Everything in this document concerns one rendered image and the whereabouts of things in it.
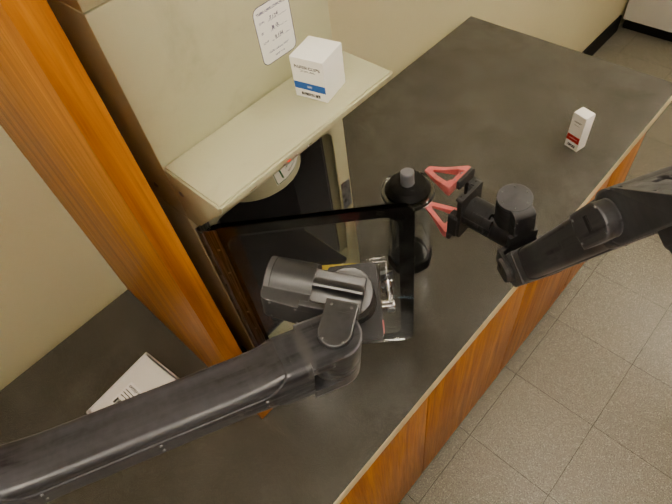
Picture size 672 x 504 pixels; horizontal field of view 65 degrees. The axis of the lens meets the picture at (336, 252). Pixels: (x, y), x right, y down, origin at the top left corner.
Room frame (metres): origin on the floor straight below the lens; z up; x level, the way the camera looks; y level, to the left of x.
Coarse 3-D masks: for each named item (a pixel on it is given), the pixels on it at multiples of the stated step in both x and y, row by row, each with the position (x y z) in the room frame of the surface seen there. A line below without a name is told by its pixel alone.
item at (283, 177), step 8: (296, 160) 0.69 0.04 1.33; (288, 168) 0.66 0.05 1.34; (296, 168) 0.67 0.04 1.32; (272, 176) 0.64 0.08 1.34; (280, 176) 0.65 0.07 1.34; (288, 176) 0.65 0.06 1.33; (264, 184) 0.63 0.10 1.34; (272, 184) 0.64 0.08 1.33; (280, 184) 0.64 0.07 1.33; (256, 192) 0.63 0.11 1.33; (264, 192) 0.63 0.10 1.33; (272, 192) 0.63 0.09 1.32; (248, 200) 0.62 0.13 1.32; (256, 200) 0.62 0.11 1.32
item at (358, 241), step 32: (224, 224) 0.51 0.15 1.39; (256, 224) 0.50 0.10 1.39; (288, 224) 0.50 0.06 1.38; (320, 224) 0.50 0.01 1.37; (352, 224) 0.49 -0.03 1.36; (384, 224) 0.49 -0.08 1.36; (256, 256) 0.51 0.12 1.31; (288, 256) 0.50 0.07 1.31; (320, 256) 0.50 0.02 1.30; (352, 256) 0.49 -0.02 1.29; (384, 256) 0.49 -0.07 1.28; (256, 288) 0.51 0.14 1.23; (384, 320) 0.49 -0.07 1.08
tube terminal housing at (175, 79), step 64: (128, 0) 0.55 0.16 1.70; (192, 0) 0.59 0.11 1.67; (256, 0) 0.65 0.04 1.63; (320, 0) 0.71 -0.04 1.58; (128, 64) 0.53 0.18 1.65; (192, 64) 0.57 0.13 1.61; (256, 64) 0.63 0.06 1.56; (128, 128) 0.55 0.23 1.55; (192, 128) 0.56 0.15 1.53; (192, 256) 0.57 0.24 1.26
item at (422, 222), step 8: (384, 184) 0.75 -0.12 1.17; (432, 184) 0.72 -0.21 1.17; (384, 192) 0.73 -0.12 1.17; (432, 192) 0.70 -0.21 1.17; (392, 200) 0.70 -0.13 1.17; (424, 200) 0.69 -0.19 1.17; (424, 208) 0.69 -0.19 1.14; (416, 216) 0.68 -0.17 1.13; (424, 216) 0.69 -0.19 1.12; (416, 224) 0.68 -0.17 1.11; (424, 224) 0.69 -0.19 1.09; (416, 232) 0.68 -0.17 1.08; (424, 232) 0.69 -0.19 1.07; (416, 240) 0.68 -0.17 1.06; (424, 240) 0.68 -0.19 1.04; (416, 248) 0.68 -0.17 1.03; (424, 248) 0.68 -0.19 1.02; (416, 256) 0.68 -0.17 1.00; (424, 256) 0.68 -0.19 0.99
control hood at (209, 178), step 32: (352, 64) 0.66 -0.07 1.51; (288, 96) 0.62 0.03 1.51; (352, 96) 0.59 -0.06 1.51; (224, 128) 0.57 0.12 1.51; (256, 128) 0.56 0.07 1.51; (288, 128) 0.55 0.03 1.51; (320, 128) 0.54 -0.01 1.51; (192, 160) 0.52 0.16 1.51; (224, 160) 0.51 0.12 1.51; (256, 160) 0.50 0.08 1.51; (288, 160) 0.50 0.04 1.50; (192, 192) 0.47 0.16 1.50; (224, 192) 0.45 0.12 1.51
